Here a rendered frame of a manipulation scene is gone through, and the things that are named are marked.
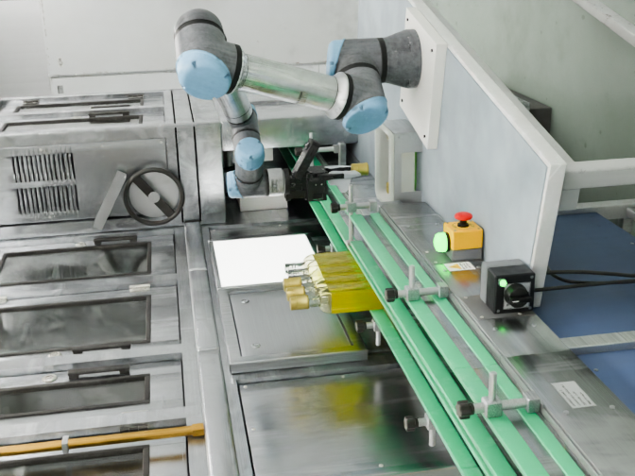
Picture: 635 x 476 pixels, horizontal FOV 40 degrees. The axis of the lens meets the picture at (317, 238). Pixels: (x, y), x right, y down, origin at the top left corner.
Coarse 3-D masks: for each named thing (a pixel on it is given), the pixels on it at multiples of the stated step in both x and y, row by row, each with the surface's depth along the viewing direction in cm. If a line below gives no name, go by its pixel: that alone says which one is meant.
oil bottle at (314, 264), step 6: (336, 258) 233; (342, 258) 233; (348, 258) 233; (312, 264) 229; (318, 264) 229; (324, 264) 229; (330, 264) 229; (336, 264) 229; (342, 264) 229; (348, 264) 229; (354, 264) 229; (312, 270) 228
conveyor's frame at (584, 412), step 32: (320, 160) 324; (352, 160) 317; (416, 224) 219; (416, 256) 203; (480, 288) 180; (480, 320) 166; (512, 320) 165; (512, 352) 153; (544, 352) 153; (544, 384) 142; (576, 384) 142; (544, 416) 136; (576, 416) 133; (608, 416) 133; (576, 448) 126; (608, 448) 125
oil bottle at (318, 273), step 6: (318, 270) 226; (324, 270) 225; (330, 270) 225; (336, 270) 225; (342, 270) 225; (348, 270) 225; (354, 270) 225; (360, 270) 225; (312, 276) 224; (318, 276) 223; (324, 276) 223; (330, 276) 223; (312, 282) 224
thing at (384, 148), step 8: (376, 128) 250; (384, 128) 240; (376, 136) 251; (384, 136) 251; (392, 136) 236; (376, 144) 251; (384, 144) 252; (392, 144) 235; (376, 152) 252; (384, 152) 252; (392, 152) 236; (376, 160) 253; (384, 160) 253; (392, 160) 237; (376, 168) 254; (384, 168) 254; (392, 168) 237; (376, 176) 255; (384, 176) 255; (392, 176) 238; (376, 184) 255; (384, 184) 256; (392, 184) 239; (376, 192) 256; (384, 192) 255; (392, 192) 240; (384, 200) 248; (392, 200) 240
